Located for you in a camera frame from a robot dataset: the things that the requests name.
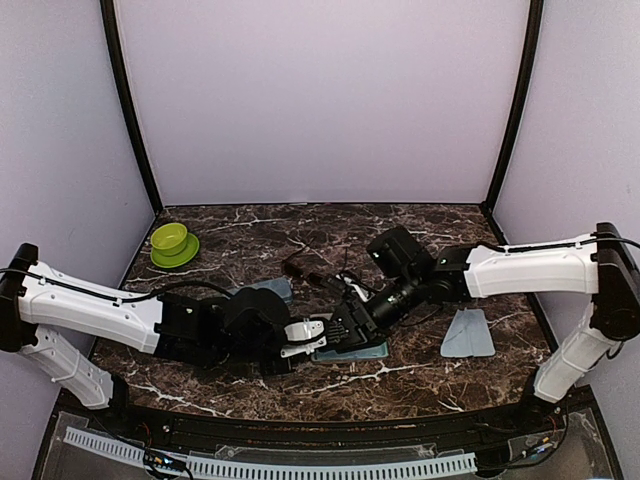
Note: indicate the blue-grey glasses case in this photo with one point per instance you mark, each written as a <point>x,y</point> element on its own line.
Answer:
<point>280,286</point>

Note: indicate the folded light blue cloth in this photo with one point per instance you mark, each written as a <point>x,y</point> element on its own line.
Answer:
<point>468,336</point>

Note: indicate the right black frame post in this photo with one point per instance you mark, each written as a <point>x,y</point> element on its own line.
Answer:
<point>516,111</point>

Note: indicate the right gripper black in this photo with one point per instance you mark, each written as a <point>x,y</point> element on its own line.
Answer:
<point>355,314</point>

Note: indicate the beige glasses case teal lining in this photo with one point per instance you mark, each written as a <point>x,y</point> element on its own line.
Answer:
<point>366,354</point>

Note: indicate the green bowl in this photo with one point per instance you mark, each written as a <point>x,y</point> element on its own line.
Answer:
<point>170,240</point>

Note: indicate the black front rail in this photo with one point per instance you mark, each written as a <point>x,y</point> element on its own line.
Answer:
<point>484,429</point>

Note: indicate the green plate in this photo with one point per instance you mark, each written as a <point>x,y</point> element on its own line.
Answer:
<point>181,255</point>

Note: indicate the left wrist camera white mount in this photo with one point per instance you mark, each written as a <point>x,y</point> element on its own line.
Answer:
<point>304,337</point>

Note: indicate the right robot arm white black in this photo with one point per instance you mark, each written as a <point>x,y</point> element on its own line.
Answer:
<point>598,264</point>

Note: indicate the brown sunglasses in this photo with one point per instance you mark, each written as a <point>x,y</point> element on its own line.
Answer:
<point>291,269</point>

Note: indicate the black frame post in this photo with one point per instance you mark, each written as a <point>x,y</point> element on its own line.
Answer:
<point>516,111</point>
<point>128,109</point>

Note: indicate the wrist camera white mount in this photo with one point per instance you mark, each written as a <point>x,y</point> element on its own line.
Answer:
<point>348,284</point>
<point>304,337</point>

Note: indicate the left black frame post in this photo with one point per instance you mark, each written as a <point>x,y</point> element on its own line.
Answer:
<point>128,109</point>

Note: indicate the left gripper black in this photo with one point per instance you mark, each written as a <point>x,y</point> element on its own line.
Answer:
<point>280,369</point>

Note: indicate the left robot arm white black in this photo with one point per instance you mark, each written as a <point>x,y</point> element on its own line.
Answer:
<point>191,321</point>

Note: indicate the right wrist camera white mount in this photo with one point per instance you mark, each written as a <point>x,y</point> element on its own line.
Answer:
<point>348,284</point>

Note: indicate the white slotted cable duct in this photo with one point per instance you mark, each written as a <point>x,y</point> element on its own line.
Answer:
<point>240,463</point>

